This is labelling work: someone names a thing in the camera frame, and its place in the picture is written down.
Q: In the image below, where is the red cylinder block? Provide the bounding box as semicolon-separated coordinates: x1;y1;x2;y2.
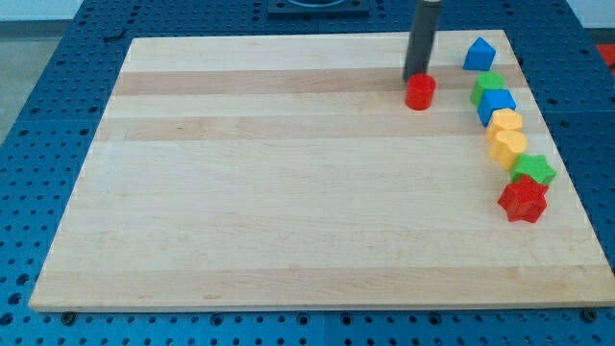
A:
405;73;436;111

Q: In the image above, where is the light wooden board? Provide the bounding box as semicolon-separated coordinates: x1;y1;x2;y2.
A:
30;30;614;312

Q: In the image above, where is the blue cube block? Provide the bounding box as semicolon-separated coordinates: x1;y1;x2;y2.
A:
477;89;517;127

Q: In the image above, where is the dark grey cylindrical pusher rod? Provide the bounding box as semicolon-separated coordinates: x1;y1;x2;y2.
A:
403;0;443;82

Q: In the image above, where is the yellow heart block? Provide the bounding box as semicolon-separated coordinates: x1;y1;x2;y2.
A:
488;130;528;170

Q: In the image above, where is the yellow hexagon block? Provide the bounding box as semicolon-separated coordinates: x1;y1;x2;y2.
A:
485;108;523;143

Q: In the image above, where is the green cylinder block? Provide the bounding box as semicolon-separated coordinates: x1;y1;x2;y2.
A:
470;71;505;106

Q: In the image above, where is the blue house-shaped block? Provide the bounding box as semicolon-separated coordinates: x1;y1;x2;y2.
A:
462;37;496;71

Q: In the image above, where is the red star block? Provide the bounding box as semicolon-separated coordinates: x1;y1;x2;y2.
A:
498;175;549;223

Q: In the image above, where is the green star block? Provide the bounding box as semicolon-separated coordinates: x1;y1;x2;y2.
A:
509;154;556;185

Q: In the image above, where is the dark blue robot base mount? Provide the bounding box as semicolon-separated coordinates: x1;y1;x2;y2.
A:
266;0;370;17

